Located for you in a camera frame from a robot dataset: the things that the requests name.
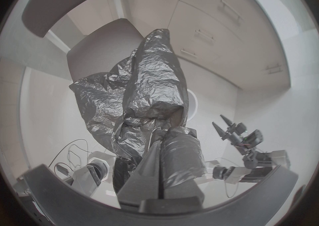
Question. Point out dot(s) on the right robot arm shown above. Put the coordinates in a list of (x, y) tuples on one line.
[(254, 140)]

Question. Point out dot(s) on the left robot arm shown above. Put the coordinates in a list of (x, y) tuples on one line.
[(84, 177)]

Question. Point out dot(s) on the beige wardrobe with drawers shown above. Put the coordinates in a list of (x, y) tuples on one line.
[(211, 20)]

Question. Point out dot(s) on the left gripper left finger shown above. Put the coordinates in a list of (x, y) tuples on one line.
[(144, 177)]

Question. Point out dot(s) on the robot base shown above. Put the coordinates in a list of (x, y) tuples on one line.
[(102, 156)]

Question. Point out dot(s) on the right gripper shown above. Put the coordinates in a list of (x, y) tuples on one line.
[(235, 139)]

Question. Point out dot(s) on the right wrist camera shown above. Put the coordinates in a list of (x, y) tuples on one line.
[(241, 128)]

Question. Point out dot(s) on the black plastic bag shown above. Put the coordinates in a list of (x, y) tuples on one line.
[(149, 83)]

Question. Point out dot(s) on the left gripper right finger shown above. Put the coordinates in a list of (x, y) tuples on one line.
[(182, 190)]

